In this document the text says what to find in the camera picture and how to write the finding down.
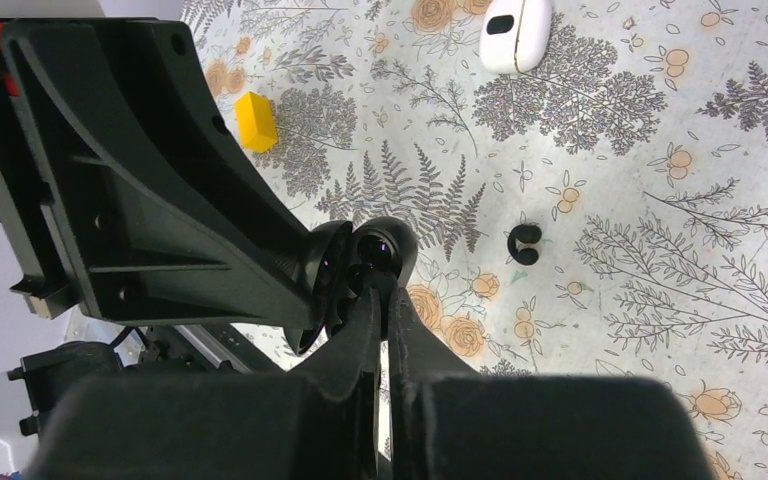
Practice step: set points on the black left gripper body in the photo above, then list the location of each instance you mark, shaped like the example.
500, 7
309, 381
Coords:
123, 192

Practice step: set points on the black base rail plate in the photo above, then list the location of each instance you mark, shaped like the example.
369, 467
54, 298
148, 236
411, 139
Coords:
190, 349

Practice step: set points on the yellow block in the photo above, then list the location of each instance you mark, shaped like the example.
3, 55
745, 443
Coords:
256, 122

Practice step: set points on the white earbud charging case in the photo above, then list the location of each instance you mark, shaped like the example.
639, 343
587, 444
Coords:
515, 34

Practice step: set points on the floral patterned table mat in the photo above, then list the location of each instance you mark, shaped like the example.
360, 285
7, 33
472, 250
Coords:
639, 146

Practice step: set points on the black oval earbud case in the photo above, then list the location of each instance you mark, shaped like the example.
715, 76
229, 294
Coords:
339, 262

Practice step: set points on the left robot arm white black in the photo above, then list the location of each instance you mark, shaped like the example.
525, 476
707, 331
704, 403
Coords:
0, 397

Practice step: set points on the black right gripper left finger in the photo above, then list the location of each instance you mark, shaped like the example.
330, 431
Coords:
316, 421

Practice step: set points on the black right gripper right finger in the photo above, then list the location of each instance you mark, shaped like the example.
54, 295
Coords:
451, 422

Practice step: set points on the single black earbud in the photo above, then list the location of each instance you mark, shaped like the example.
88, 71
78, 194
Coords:
522, 242

